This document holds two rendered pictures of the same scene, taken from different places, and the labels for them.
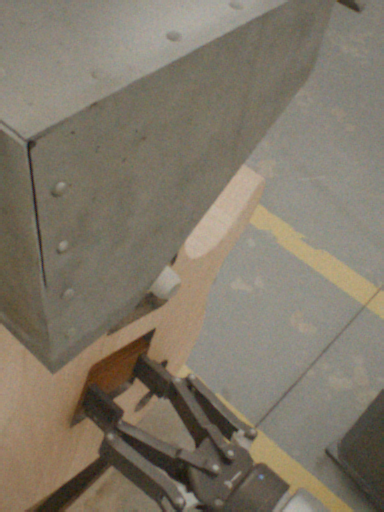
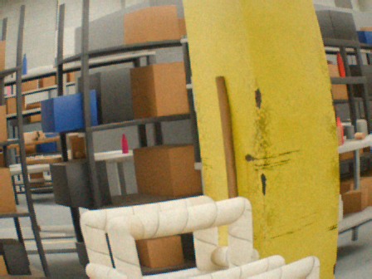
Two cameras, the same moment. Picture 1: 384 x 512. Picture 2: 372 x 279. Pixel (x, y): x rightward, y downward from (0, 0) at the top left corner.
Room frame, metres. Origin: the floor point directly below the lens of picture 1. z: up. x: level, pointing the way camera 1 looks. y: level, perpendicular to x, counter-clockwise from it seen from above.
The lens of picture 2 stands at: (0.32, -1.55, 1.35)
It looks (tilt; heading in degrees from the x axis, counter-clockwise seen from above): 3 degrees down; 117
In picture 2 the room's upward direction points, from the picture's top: 6 degrees counter-clockwise
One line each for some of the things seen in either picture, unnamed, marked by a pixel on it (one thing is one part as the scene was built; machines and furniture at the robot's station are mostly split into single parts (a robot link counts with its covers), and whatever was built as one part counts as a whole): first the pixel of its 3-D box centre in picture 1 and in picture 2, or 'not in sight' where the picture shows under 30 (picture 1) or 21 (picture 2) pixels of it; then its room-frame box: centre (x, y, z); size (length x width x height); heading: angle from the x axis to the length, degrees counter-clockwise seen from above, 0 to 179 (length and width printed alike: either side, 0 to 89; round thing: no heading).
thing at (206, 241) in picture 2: not in sight; (206, 240); (-0.23, -0.45, 1.15); 0.03 x 0.03 x 0.09
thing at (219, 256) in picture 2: not in sight; (231, 256); (-0.19, -0.46, 1.12); 0.11 x 0.03 x 0.03; 150
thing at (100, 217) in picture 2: not in sight; (145, 217); (-0.27, -0.52, 1.20); 0.20 x 0.03 x 0.03; 58
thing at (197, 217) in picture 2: not in sight; (180, 221); (-0.20, -0.56, 1.20); 0.20 x 0.03 x 0.03; 58
